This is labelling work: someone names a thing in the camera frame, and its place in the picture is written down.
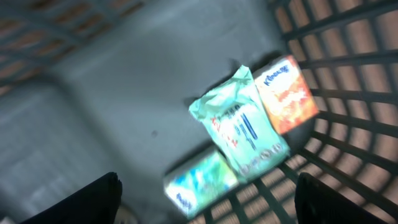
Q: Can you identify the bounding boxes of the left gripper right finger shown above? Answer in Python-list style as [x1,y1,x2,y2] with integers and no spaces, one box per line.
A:
[295,172,387,224]

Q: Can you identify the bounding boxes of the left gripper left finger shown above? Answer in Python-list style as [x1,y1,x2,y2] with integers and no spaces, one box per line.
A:
[22,172,123,224]

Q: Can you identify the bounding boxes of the green blue tissue pack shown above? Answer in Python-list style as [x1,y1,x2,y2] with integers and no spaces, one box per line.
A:
[164,147,239,218]

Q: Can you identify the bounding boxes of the orange tissue pack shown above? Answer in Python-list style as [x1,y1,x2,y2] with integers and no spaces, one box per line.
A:
[253,55,319,134]

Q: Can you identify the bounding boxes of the teal wet wipes pack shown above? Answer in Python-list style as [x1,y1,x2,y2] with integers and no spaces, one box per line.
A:
[188,65,290,182]

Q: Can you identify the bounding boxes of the grey plastic mesh basket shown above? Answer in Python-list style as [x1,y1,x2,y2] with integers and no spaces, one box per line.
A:
[1,0,397,223]

